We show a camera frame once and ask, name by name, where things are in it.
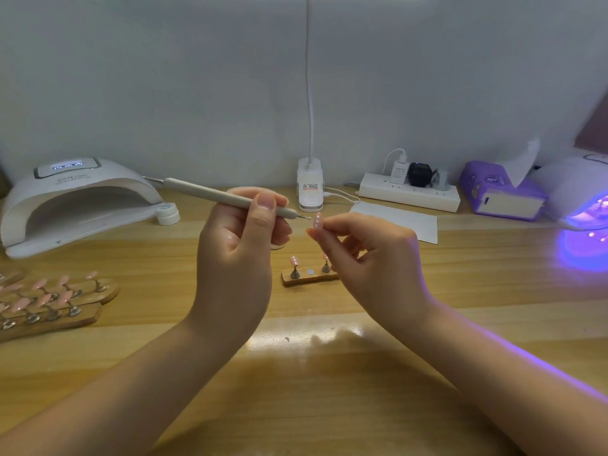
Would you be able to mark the person's right hand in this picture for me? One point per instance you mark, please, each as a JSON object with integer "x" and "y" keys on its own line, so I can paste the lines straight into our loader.
{"x": 385, "y": 275}

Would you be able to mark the person's left hand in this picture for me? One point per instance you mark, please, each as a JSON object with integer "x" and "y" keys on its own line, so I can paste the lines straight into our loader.
{"x": 233, "y": 280}

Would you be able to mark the wooden nail holder strip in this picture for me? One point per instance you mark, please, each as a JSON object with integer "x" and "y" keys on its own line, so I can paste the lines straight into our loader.
{"x": 309, "y": 277}

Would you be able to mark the grey dotting pen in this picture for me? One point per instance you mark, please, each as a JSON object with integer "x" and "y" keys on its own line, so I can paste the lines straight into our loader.
{"x": 204, "y": 192}

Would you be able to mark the white nail lamp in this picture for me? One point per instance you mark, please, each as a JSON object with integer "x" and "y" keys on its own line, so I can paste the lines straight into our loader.
{"x": 71, "y": 192}
{"x": 578, "y": 185}

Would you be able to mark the wooden stands with pink nails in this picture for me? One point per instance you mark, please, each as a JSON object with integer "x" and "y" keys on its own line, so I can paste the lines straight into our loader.
{"x": 47, "y": 304}

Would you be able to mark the person's left forearm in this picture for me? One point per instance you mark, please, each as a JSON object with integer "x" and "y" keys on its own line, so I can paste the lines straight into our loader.
{"x": 90, "y": 403}

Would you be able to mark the person's right forearm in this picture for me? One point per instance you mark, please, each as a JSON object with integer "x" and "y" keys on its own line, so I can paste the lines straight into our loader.
{"x": 518, "y": 389}

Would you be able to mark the white desk lamp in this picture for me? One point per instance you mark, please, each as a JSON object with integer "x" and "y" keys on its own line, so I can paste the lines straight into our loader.
{"x": 311, "y": 185}

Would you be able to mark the white paper sheet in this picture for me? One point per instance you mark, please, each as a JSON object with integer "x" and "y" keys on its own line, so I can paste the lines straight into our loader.
{"x": 408, "y": 223}

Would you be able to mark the white power strip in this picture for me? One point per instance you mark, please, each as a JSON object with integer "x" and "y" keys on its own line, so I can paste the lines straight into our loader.
{"x": 408, "y": 192}

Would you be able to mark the small closed white jar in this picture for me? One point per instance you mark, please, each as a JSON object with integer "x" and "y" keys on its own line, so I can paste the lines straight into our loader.
{"x": 168, "y": 214}

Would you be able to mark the white charger plug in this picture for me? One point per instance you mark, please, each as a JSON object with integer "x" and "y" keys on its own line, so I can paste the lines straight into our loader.
{"x": 400, "y": 171}

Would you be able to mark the black plug adapter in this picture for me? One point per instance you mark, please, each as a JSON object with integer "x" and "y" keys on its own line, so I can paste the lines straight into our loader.
{"x": 421, "y": 174}

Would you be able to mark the grey plug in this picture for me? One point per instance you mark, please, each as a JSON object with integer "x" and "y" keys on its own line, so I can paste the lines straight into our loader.
{"x": 442, "y": 179}

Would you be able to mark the purple tissue box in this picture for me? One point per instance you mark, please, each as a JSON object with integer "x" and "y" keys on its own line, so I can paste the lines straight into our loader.
{"x": 484, "y": 190}

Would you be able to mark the white tissue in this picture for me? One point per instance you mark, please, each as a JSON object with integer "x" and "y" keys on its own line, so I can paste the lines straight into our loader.
{"x": 522, "y": 164}

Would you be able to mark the brown wooden board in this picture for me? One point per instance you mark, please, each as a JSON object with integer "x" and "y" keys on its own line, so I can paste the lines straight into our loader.
{"x": 594, "y": 128}

